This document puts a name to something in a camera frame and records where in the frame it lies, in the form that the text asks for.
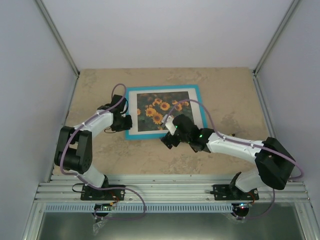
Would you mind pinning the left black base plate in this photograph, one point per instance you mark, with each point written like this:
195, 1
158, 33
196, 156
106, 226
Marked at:
91, 194

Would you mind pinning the sunflower photo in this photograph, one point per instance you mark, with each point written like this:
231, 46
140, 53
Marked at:
153, 106

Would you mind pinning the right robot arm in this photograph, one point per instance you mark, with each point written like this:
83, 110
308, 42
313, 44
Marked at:
273, 163

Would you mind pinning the right aluminium corner post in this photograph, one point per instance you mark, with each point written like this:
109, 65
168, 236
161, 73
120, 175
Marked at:
277, 34

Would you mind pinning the left aluminium corner post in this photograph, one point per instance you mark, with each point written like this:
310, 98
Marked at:
57, 36

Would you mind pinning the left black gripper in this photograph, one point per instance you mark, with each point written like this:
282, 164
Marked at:
127, 127

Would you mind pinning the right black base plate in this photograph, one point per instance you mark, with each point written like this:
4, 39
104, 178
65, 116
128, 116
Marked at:
223, 192

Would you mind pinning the aluminium corner post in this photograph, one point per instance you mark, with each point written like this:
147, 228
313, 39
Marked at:
277, 34
57, 36

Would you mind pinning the aluminium rail base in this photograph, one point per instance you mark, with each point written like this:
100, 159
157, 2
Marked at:
176, 188

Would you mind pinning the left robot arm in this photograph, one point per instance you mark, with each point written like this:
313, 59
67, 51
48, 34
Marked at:
74, 150

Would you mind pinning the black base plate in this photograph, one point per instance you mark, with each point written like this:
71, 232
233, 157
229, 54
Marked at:
91, 194
223, 192

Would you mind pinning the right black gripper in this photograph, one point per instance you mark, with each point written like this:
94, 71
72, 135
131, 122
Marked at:
166, 140

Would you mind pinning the slotted grey cable duct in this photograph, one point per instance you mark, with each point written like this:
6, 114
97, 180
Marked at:
138, 208

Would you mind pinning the teal wooden picture frame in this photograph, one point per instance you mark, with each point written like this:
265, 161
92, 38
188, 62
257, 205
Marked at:
131, 96

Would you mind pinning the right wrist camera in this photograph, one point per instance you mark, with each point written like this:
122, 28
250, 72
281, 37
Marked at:
167, 122

